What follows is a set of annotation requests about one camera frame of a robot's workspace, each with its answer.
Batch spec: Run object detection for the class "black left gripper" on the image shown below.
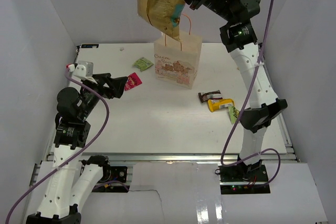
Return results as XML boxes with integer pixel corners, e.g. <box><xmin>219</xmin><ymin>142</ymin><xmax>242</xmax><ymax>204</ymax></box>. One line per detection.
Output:
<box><xmin>78</xmin><ymin>72</ymin><xmax>128</xmax><ymax>120</ymax></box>

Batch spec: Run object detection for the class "red foil snack packet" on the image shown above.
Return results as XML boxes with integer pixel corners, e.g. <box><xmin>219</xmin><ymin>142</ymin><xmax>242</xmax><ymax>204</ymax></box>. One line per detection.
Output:
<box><xmin>124</xmin><ymin>72</ymin><xmax>142</xmax><ymax>91</ymax></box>

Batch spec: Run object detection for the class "large brown paper snack bag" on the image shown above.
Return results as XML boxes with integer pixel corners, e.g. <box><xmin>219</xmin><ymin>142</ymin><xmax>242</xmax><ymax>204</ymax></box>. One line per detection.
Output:
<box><xmin>137</xmin><ymin>0</ymin><xmax>185</xmax><ymax>41</ymax></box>

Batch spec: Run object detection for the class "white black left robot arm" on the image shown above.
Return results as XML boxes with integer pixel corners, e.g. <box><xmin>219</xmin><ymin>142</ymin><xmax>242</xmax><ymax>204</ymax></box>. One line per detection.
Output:
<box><xmin>26</xmin><ymin>73</ymin><xmax>128</xmax><ymax>223</ymax></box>

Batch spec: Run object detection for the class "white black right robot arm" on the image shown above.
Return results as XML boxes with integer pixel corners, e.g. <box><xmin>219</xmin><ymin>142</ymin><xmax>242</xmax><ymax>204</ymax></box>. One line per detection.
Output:
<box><xmin>184</xmin><ymin>0</ymin><xmax>288</xmax><ymax>182</ymax></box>

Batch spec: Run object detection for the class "green snack packet near bag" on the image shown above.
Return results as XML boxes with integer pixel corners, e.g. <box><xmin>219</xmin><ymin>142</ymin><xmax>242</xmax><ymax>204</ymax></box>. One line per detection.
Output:
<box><xmin>132</xmin><ymin>57</ymin><xmax>153</xmax><ymax>72</ymax></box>

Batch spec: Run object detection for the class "cream bear paper bag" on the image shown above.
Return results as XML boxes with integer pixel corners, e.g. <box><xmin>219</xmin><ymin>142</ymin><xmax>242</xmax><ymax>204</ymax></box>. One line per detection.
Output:
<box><xmin>154</xmin><ymin>15</ymin><xmax>203</xmax><ymax>89</ymax></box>

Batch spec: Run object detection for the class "blue logo sticker left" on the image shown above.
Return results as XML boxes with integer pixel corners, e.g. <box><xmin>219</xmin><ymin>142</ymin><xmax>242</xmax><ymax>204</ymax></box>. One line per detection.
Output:
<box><xmin>80</xmin><ymin>44</ymin><xmax>99</xmax><ymax>49</ymax></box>

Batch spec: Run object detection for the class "yellow snack bar wrapper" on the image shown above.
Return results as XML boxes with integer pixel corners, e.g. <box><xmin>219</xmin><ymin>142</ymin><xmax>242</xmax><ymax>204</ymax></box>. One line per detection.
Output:
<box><xmin>207</xmin><ymin>99</ymin><xmax>235</xmax><ymax>112</ymax></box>

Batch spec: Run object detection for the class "brown chocolate bar wrapper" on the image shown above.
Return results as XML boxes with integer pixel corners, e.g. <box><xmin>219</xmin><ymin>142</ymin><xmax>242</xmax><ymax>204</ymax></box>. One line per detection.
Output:
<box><xmin>198</xmin><ymin>90</ymin><xmax>223</xmax><ymax>103</ymax></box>

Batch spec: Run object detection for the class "green triangular snack packet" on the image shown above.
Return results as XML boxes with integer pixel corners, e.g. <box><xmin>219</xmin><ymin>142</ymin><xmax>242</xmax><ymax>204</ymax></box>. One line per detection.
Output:
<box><xmin>228</xmin><ymin>106</ymin><xmax>239</xmax><ymax>125</ymax></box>

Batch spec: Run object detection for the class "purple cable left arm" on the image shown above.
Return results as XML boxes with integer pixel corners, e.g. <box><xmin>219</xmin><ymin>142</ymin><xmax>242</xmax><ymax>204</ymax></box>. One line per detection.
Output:
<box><xmin>4</xmin><ymin>65</ymin><xmax>130</xmax><ymax>224</ymax></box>

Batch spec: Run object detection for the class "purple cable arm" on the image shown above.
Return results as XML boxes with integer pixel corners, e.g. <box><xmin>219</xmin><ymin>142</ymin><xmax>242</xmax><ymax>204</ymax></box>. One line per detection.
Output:
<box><xmin>4</xmin><ymin>65</ymin><xmax>130</xmax><ymax>224</ymax></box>
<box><xmin>214</xmin><ymin>0</ymin><xmax>281</xmax><ymax>189</ymax></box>

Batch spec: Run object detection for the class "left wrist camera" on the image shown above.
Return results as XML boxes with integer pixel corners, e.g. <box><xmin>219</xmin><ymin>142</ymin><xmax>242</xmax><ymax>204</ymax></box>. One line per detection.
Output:
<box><xmin>66</xmin><ymin>61</ymin><xmax>93</xmax><ymax>79</ymax></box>

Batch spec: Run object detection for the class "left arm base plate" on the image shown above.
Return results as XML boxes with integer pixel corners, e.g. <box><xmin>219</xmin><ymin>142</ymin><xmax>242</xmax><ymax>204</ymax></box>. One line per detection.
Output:
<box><xmin>107</xmin><ymin>166</ymin><xmax>128</xmax><ymax>183</ymax></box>

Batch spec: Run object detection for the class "aluminium frame rail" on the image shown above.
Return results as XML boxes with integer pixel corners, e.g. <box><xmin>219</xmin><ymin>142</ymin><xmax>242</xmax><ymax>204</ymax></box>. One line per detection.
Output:
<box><xmin>46</xmin><ymin>153</ymin><xmax>299</xmax><ymax>164</ymax></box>

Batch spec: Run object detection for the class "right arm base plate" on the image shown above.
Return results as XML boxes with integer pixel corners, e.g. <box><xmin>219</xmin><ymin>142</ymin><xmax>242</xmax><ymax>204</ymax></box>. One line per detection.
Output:
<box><xmin>217</xmin><ymin>165</ymin><xmax>268</xmax><ymax>182</ymax></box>

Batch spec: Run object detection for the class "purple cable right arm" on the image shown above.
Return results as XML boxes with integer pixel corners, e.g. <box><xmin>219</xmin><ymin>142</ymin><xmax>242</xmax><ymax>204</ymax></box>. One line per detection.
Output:
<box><xmin>214</xmin><ymin>0</ymin><xmax>281</xmax><ymax>189</ymax></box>

